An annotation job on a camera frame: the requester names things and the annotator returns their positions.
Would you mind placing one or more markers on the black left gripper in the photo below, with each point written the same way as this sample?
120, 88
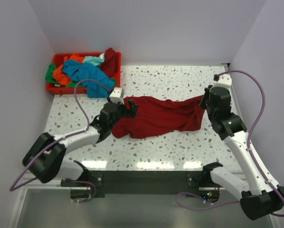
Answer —
129, 112

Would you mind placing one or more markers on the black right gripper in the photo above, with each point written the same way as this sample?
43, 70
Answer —
206, 94

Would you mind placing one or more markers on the dark red t shirt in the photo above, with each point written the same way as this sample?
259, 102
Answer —
156, 117

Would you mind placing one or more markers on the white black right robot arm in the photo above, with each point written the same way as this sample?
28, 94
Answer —
260, 194

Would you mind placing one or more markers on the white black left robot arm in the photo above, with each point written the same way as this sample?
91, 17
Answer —
45, 159

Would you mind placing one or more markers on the light teal t shirt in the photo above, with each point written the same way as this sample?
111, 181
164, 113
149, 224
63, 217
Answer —
94, 60

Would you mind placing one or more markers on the blue t shirt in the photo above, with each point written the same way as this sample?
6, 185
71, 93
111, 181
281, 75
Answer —
96, 81

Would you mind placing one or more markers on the green t shirt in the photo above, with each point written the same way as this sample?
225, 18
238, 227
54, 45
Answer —
55, 76

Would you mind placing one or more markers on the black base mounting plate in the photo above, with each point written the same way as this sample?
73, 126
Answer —
142, 182

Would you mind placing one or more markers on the red plastic bin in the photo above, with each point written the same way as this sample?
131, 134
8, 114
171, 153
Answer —
111, 67

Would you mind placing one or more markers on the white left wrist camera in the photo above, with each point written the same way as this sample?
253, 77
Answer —
116, 96

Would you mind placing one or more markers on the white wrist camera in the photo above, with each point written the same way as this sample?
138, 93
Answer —
116, 96
223, 81

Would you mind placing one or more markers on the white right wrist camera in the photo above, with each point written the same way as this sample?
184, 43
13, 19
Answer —
223, 81

